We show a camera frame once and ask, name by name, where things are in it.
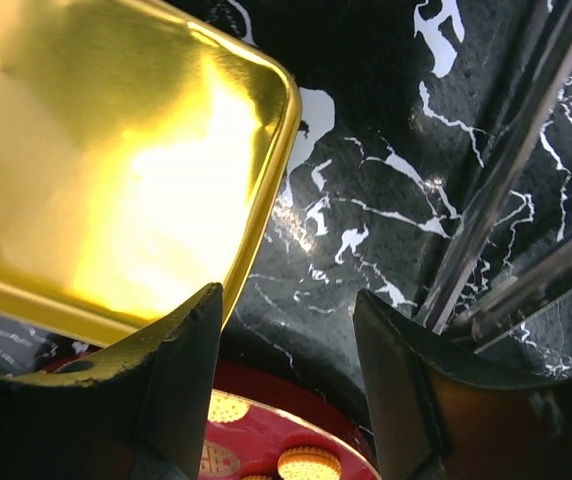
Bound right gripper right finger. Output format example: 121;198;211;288
353;290;572;479

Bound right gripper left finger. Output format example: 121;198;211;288
0;283;223;479

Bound gold tin lid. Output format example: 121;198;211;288
0;1;301;346

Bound metal serving tongs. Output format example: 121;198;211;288
417;1;572;335

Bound red round plate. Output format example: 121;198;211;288
40;342;380;480

